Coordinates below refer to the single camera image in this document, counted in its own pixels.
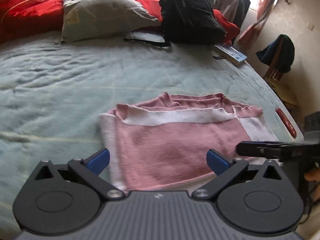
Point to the red quilt left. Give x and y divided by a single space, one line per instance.
23 18

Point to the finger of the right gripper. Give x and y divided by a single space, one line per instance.
260 149

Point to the black backpack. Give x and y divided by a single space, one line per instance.
187 21

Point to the red plaid curtain right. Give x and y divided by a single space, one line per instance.
250 35

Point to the pink and white sweater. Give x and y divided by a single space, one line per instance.
162 143

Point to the person right hand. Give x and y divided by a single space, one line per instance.
313 175

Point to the grey green pillow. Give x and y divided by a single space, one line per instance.
85 19

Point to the blue white book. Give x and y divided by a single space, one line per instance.
231 54

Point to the red quilt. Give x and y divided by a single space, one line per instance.
23 18
232 31

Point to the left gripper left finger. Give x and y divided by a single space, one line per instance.
60 199

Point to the clothes rack with garments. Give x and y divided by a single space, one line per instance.
234 11

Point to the wooden chair with clothes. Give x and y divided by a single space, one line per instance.
279 57

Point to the green plaid bed blanket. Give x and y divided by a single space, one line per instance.
52 95

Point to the red flat case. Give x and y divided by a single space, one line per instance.
287 124

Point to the red quilt right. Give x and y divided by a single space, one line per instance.
232 31

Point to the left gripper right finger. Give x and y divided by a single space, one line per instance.
252 199

